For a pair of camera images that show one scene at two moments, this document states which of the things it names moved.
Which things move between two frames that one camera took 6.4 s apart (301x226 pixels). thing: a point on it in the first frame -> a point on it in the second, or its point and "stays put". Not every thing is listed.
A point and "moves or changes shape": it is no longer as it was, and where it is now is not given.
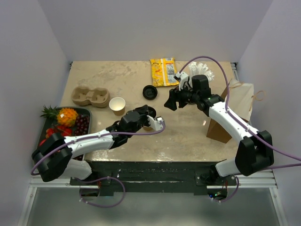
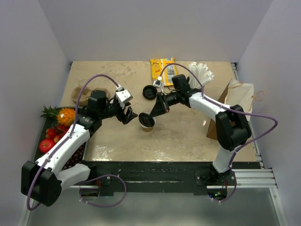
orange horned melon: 67,117 stays put
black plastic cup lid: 152,111 moves or changes shape
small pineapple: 51,114 stays put
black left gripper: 143,110 -> 125,118
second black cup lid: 149,92 stays put
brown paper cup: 147,128 stays put
